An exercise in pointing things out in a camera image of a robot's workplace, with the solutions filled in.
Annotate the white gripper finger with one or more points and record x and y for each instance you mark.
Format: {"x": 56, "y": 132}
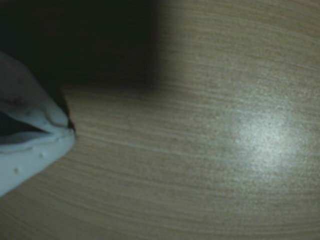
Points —
{"x": 20, "y": 92}
{"x": 25, "y": 162}

